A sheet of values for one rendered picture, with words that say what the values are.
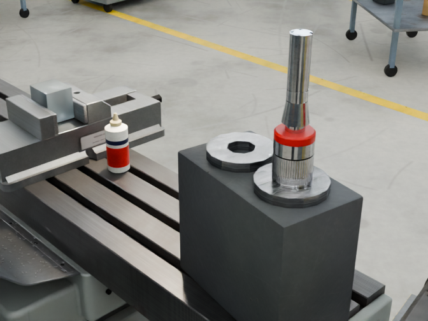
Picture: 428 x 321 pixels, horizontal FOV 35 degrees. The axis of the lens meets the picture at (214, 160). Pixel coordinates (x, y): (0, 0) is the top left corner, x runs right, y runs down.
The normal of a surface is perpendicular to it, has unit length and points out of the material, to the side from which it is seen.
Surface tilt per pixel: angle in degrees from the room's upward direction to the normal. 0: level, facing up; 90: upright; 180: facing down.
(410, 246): 0
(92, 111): 90
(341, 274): 90
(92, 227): 0
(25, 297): 0
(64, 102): 90
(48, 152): 90
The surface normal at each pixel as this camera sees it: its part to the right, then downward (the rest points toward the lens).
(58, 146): 0.67, 0.34
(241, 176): 0.00, -0.89
